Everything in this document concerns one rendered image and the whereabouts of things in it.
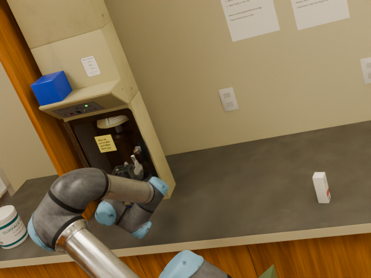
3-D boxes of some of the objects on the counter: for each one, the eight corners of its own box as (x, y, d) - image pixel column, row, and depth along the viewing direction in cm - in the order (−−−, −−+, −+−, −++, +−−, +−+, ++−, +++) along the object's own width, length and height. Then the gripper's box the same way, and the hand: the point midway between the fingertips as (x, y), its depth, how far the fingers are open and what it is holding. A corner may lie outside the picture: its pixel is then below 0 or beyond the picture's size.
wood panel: (120, 163, 256) (-6, -123, 198) (125, 162, 255) (-1, -125, 197) (82, 222, 215) (-91, -117, 157) (88, 221, 214) (-85, -120, 156)
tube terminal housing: (123, 177, 240) (58, 30, 209) (183, 167, 229) (124, 10, 197) (105, 207, 219) (29, 49, 188) (170, 198, 208) (101, 28, 176)
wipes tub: (11, 231, 228) (-4, 206, 222) (33, 229, 223) (19, 203, 217) (-5, 251, 217) (-21, 224, 211) (19, 248, 212) (3, 221, 206)
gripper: (126, 179, 175) (143, 149, 193) (101, 183, 179) (121, 153, 197) (134, 198, 179) (150, 167, 197) (110, 201, 182) (129, 170, 200)
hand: (137, 167), depth 197 cm, fingers closed, pressing on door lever
